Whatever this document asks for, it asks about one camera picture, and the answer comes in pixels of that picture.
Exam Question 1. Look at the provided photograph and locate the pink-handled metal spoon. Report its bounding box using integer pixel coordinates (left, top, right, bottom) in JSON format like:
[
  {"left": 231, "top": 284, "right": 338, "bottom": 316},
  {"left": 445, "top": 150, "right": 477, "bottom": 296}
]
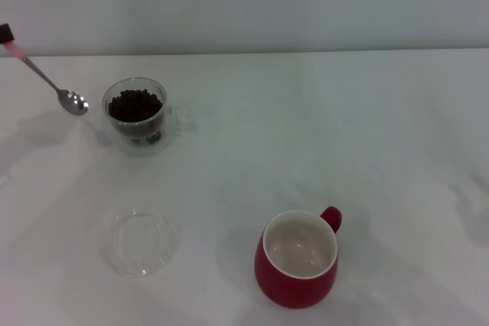
[{"left": 2, "top": 41, "right": 89, "bottom": 117}]

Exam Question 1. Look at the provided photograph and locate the clear glass saucer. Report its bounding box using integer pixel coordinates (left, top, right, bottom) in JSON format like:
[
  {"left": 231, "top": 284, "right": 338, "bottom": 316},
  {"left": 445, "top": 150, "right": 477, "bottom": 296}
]
[{"left": 98, "top": 205, "right": 181, "bottom": 280}]

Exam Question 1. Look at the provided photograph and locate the pile of coffee beans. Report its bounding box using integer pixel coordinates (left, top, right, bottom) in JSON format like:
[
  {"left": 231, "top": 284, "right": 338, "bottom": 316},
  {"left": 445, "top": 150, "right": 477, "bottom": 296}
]
[{"left": 108, "top": 89, "right": 164, "bottom": 124}]

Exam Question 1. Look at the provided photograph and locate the red mug white inside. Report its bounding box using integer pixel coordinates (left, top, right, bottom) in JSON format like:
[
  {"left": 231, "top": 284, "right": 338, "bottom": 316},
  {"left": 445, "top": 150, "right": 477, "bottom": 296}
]
[{"left": 254, "top": 205, "right": 343, "bottom": 310}]

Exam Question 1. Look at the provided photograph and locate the double-wall glass cup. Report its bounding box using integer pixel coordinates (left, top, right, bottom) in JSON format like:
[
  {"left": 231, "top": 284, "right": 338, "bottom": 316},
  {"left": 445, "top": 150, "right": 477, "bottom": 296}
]
[{"left": 101, "top": 76, "right": 196, "bottom": 158}]

